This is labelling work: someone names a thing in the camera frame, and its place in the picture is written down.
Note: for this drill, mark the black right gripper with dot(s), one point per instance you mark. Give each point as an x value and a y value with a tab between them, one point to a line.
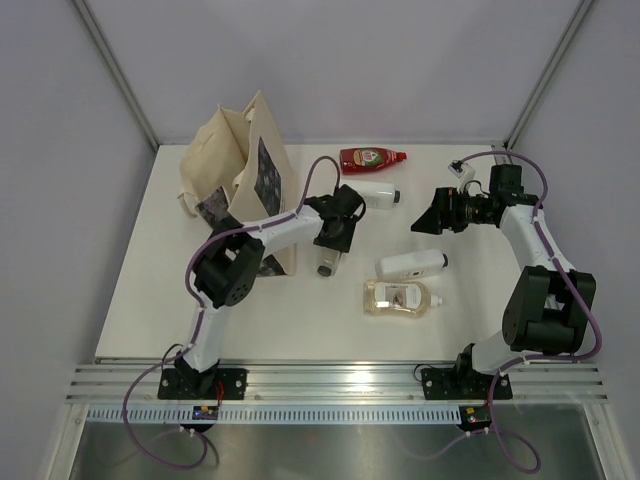
443	213

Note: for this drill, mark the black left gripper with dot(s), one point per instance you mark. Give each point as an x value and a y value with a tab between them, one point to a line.
343	242

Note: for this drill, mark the clear rectangular bottle black cap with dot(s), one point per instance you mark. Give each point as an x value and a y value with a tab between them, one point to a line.
329	262

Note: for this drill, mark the small white bottle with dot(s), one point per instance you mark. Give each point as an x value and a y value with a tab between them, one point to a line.
418	264

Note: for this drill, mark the clear amber soap bottle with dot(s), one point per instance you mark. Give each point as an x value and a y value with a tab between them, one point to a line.
411	299

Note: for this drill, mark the beige canvas tote bag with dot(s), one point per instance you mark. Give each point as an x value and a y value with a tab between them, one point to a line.
237	165

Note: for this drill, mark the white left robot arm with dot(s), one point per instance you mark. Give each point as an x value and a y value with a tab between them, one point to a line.
223	271

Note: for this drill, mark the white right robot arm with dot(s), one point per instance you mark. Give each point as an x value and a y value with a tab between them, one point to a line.
547	313

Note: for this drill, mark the white bottle black cap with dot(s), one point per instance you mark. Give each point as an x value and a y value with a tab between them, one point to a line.
377	195

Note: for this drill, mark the red dish soap bottle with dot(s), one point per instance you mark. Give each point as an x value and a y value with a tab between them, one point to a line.
366	160

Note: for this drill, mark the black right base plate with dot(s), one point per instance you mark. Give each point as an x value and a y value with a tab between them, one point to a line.
448	384

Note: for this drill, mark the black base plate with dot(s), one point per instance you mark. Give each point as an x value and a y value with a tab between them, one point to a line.
448	384
225	383

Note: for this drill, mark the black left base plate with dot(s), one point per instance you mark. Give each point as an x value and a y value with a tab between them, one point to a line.
225	383

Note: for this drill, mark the right aluminium frame post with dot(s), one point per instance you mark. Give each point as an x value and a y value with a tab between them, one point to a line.
559	53

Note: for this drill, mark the aluminium frame post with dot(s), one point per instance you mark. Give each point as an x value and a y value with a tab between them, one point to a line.
98	38
559	53

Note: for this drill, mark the aluminium mounting rail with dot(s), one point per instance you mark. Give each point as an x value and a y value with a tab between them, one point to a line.
344	382

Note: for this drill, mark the white slotted cable duct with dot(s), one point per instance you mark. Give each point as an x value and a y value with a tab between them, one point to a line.
236	414

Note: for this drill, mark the left aluminium frame post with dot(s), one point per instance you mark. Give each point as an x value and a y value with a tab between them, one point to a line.
98	38

